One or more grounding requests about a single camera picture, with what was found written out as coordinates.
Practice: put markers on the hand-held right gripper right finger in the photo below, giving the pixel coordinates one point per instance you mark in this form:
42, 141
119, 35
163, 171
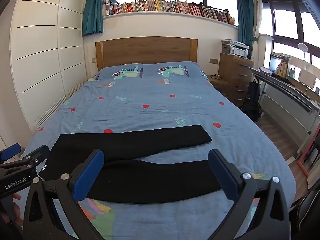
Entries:
222, 175

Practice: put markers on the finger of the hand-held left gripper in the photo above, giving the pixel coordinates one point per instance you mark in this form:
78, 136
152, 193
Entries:
11, 151
41, 153

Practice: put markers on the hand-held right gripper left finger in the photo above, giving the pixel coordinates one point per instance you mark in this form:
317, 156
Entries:
87, 175

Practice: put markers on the black pants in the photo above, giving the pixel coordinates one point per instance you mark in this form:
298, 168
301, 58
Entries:
140, 177

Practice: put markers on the person's left hand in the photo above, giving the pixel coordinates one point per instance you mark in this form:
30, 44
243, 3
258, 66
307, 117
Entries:
12, 212

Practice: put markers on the black backpack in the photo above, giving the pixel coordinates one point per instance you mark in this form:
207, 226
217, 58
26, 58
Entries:
251, 110

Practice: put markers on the wooden nightstand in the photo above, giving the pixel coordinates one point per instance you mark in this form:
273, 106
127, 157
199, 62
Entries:
218, 82

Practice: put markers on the black chair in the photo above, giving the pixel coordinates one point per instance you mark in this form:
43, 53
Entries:
306, 215

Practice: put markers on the blue printed bed sheet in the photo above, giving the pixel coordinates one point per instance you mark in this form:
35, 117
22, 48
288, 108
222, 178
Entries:
150, 95

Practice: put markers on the wooden dresser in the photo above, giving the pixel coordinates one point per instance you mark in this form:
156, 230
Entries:
235, 72

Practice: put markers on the long desk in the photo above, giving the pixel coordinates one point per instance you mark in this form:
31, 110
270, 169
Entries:
287, 90

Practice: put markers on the white printer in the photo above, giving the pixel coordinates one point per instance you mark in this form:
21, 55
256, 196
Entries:
235, 48

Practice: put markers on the wooden headboard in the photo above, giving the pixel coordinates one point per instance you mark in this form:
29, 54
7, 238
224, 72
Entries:
146, 50

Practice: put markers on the white round desk lamp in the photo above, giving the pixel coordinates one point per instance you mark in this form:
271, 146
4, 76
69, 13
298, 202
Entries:
303, 47

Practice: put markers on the teal curtain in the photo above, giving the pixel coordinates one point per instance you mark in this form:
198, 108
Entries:
93, 10
246, 22

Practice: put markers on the row of books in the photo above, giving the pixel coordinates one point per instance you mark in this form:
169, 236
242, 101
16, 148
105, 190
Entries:
170, 7

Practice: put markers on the red metal frame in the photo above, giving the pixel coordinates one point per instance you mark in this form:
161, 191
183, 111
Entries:
303, 160

